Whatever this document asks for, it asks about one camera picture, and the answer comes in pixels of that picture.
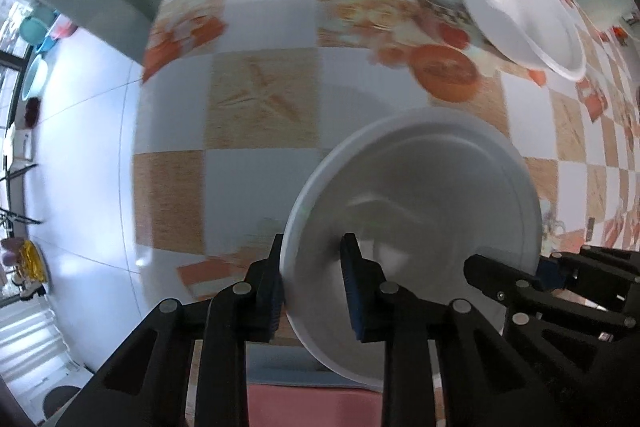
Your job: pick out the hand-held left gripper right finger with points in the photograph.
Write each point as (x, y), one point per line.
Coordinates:
(356, 292)

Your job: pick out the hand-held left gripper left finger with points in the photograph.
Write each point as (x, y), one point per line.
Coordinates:
(274, 302)

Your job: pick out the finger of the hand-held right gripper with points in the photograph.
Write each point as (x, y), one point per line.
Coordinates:
(500, 279)
(552, 274)

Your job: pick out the light blue plate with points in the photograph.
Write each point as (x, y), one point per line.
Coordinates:
(280, 364)

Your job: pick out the pink plate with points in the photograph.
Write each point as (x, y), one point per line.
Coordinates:
(310, 407)

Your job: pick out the white bowl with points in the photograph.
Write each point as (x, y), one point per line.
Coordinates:
(425, 167)

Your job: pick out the white round plate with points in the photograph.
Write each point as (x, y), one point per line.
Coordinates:
(510, 7)

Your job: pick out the dark round object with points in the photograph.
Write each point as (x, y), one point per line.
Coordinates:
(60, 399)

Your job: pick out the yellow item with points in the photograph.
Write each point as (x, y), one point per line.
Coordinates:
(32, 259)

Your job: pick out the white pleated curtain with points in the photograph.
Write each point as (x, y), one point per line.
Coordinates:
(25, 337)

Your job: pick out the black metal stand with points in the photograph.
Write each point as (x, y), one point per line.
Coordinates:
(20, 170)

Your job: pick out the checkered printed tablecloth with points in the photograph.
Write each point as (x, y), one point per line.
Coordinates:
(265, 7)

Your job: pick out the white box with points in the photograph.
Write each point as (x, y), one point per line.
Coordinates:
(15, 142)

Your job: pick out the dark red item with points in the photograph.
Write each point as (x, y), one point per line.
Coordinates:
(31, 112)

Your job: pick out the light blue basin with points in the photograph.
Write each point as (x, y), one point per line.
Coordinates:
(36, 77)

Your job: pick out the pink container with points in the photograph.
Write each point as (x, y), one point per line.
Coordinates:
(62, 27)

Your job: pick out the teal basin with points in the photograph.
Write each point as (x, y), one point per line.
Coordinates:
(35, 29)

